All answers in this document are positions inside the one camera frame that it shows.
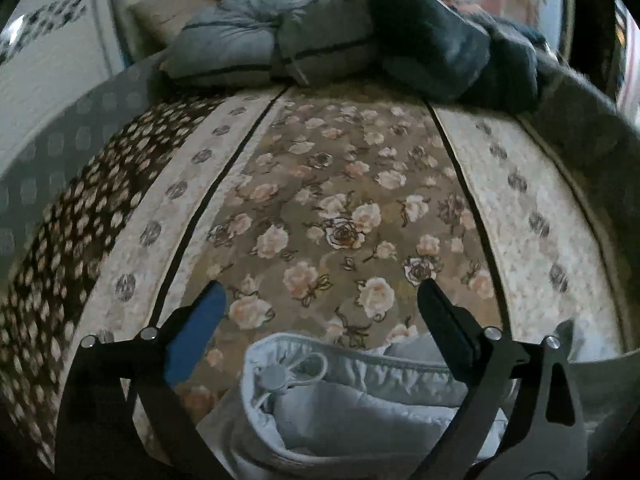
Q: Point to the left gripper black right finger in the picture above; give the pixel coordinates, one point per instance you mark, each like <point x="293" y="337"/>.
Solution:
<point x="521" y="417"/>

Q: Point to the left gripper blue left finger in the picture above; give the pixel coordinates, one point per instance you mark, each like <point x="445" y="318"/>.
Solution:
<point x="96" y="437"/>

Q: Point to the light grey puffer jacket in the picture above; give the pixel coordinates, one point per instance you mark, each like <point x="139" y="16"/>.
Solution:
<point x="303" y="409"/>

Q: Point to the dark grey patterned blanket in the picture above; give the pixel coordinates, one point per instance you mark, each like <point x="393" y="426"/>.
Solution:
<point x="599" y="148"/>

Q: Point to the dark navy striped jacket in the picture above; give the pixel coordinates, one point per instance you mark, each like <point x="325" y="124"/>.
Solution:
<point x="447" y="56"/>

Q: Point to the white sliding wardrobe door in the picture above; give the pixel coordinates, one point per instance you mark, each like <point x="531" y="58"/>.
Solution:
<point x="52" y="53"/>

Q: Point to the cream pillow by wardrobe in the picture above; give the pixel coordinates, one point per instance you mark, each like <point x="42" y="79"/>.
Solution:
<point x="163" y="19"/>

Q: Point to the blue-grey folded puffer coat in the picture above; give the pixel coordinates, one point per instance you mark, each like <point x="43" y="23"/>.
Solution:
<point x="252" y="43"/>

